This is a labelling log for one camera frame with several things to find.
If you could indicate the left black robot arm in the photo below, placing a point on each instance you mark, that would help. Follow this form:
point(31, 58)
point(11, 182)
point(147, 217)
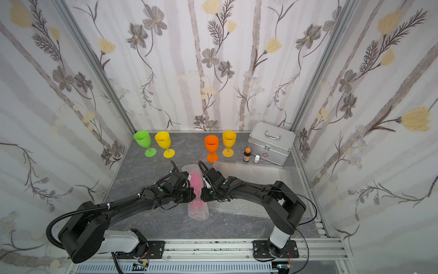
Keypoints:
point(86, 231)

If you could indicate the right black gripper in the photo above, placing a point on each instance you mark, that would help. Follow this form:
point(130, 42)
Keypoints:
point(207, 193)

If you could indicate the green plastic wine glass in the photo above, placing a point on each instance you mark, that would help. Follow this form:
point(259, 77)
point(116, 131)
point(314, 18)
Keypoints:
point(144, 140)

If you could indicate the yellow glass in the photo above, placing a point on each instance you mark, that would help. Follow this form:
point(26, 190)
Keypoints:
point(163, 139)

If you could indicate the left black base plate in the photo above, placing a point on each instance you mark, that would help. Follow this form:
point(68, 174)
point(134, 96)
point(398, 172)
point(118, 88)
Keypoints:
point(155, 249)

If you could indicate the brown bottle orange cap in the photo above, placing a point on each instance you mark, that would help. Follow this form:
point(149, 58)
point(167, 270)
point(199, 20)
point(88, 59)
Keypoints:
point(247, 155)

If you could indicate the white slotted cable duct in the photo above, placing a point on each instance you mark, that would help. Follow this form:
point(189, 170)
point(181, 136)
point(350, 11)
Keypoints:
point(214, 267)

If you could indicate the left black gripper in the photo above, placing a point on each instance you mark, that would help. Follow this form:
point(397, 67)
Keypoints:
point(188, 193)

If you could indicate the amber glass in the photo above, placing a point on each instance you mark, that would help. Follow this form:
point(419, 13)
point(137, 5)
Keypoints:
point(229, 140)

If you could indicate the pink glass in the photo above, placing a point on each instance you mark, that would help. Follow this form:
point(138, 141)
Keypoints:
point(197, 209)

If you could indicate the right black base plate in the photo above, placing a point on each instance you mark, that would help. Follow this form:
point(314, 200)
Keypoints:
point(263, 249)

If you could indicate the silver aluminium case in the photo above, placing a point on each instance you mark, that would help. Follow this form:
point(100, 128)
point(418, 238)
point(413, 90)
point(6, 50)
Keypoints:
point(271, 143)

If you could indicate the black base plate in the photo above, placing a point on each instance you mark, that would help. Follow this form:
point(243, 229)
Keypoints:
point(155, 249)
point(263, 249)

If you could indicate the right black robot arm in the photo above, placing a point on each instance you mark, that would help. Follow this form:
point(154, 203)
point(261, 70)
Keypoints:
point(284, 207)

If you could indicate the orange glass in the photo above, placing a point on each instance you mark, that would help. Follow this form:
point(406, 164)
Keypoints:
point(212, 145)

